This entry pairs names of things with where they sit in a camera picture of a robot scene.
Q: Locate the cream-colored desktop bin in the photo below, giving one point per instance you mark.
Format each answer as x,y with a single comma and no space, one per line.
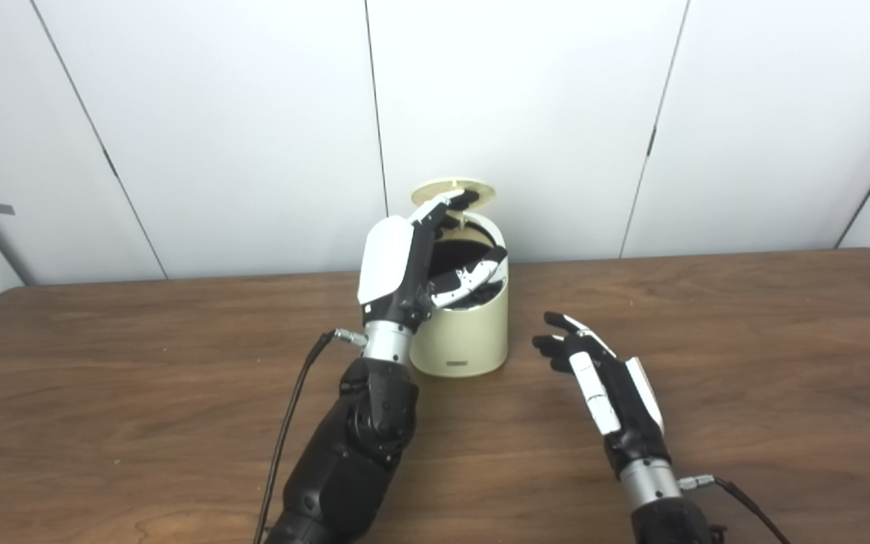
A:
465,340

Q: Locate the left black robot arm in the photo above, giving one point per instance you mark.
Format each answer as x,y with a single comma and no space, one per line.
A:
352,446

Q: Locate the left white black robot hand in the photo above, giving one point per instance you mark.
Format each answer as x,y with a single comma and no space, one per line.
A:
390,264

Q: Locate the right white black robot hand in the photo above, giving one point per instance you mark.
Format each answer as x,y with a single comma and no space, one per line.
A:
620,408

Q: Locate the cream round bin lid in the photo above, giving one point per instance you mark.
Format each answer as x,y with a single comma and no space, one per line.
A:
480,189

